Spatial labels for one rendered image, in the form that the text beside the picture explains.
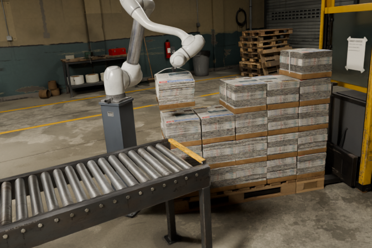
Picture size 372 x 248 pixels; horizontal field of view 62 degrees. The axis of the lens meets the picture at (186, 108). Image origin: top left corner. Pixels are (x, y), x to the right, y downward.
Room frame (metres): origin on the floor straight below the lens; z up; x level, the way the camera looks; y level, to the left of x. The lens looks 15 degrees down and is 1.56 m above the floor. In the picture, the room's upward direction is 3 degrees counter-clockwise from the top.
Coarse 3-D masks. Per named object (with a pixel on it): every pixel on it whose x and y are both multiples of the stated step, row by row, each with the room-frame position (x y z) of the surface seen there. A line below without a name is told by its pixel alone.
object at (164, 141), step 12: (144, 144) 1.94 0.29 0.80; (168, 144) 1.99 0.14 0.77; (96, 156) 1.79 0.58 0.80; (108, 156) 1.79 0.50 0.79; (48, 168) 1.65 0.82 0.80; (60, 168) 1.66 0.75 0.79; (0, 180) 1.53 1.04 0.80; (12, 180) 1.54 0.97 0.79; (0, 192) 1.50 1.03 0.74; (12, 192) 1.53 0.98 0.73
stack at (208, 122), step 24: (168, 120) 2.37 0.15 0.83; (192, 120) 2.35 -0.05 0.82; (216, 120) 2.39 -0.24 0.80; (240, 120) 2.43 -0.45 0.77; (264, 120) 2.47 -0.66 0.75; (288, 120) 2.52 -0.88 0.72; (216, 144) 2.38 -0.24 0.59; (240, 144) 2.42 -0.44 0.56; (264, 144) 2.46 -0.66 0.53; (288, 144) 2.52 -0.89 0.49; (216, 168) 2.39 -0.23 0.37; (240, 168) 2.43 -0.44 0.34; (264, 168) 2.46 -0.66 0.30; (288, 168) 2.51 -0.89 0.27; (216, 192) 2.59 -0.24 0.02; (240, 192) 2.42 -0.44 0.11; (288, 192) 2.51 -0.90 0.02
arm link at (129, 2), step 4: (120, 0) 2.38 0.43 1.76; (124, 0) 2.35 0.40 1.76; (128, 0) 2.34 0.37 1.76; (132, 0) 2.35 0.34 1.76; (136, 0) 2.38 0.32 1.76; (140, 0) 2.41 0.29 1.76; (124, 4) 2.35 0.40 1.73; (128, 4) 2.33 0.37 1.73; (132, 4) 2.33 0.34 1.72; (136, 4) 2.34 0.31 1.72; (140, 4) 2.39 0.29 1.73; (124, 8) 2.37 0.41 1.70; (128, 8) 2.33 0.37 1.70; (132, 8) 2.32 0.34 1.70; (128, 12) 2.34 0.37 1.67
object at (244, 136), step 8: (288, 128) 2.51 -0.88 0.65; (296, 128) 2.52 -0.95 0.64; (232, 136) 2.41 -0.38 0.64; (240, 136) 2.42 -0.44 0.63; (248, 136) 2.44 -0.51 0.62; (256, 136) 2.45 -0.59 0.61; (184, 144) 2.33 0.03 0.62; (192, 144) 2.35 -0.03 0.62; (296, 152) 2.52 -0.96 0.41; (240, 160) 2.42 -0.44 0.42; (248, 160) 2.44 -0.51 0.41; (256, 160) 2.45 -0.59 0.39; (264, 160) 2.46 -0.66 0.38; (288, 176) 2.51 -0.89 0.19; (296, 176) 2.52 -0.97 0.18; (240, 184) 2.42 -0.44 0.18; (248, 184) 2.44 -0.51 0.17; (256, 184) 2.45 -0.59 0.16; (192, 192) 2.34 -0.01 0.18
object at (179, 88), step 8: (160, 80) 2.33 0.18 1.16; (168, 80) 2.32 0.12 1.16; (176, 80) 2.32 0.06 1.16; (184, 80) 2.32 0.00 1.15; (192, 80) 2.32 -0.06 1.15; (160, 88) 2.28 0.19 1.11; (168, 88) 2.30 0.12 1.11; (176, 88) 2.31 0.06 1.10; (184, 88) 2.32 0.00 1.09; (192, 88) 2.33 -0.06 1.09; (160, 96) 2.31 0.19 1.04; (168, 96) 2.32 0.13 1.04; (176, 96) 2.33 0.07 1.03; (184, 96) 2.34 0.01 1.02; (192, 96) 2.36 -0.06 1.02; (160, 104) 2.32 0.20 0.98
